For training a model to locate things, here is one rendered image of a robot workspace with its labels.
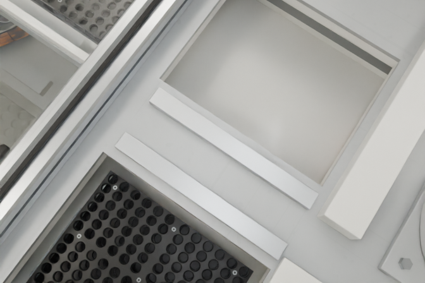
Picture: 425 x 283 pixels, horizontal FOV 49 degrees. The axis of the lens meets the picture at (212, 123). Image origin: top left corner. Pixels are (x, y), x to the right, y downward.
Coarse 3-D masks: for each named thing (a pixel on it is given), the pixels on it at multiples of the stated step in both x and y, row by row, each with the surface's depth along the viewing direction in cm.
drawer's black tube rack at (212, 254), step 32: (128, 192) 59; (96, 224) 61; (128, 224) 58; (160, 224) 58; (64, 256) 57; (96, 256) 57; (128, 256) 57; (160, 256) 57; (192, 256) 58; (224, 256) 58
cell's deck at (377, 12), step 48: (288, 0) 64; (336, 0) 62; (384, 0) 62; (384, 48) 61; (144, 96) 58; (384, 96) 59; (96, 144) 56; (144, 144) 56; (192, 144) 57; (48, 192) 55; (240, 192) 55; (240, 240) 54; (288, 240) 54; (336, 240) 54; (384, 240) 54
